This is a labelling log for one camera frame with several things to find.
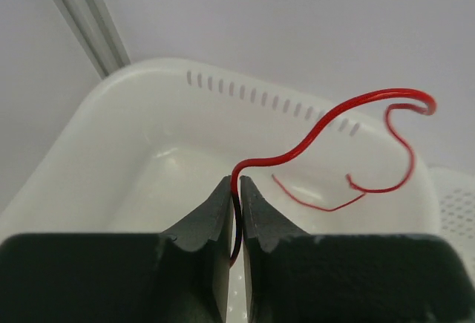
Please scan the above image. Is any white solid plastic tub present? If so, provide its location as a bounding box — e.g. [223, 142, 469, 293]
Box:
[1, 59, 439, 322]

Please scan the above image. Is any left aluminium frame post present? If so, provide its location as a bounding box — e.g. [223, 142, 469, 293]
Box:
[53, 0, 131, 78]

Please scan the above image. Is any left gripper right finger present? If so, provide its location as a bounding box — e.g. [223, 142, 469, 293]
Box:
[240, 177, 474, 322]

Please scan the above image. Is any white perforated rectangular basket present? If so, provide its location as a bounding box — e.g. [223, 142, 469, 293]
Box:
[429, 166, 474, 268]

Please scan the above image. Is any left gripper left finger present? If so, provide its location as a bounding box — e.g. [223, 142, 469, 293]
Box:
[1, 177, 232, 322]

